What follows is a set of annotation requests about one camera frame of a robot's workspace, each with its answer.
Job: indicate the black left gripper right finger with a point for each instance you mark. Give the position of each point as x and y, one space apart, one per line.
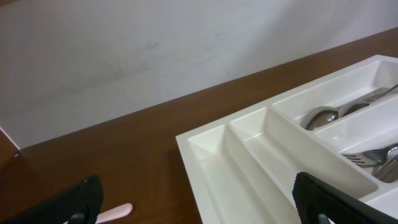
318 202

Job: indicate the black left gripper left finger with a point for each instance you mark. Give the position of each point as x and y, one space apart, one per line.
80 203

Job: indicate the silver fork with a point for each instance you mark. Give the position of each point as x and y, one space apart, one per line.
388 173
371 158

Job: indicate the large silver spoon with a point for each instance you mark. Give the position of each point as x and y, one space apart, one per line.
323 115
359 104

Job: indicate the pink plastic knife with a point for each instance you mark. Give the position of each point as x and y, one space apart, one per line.
107 216

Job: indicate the white plastic cutlery tray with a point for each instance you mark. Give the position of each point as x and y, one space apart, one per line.
242 167

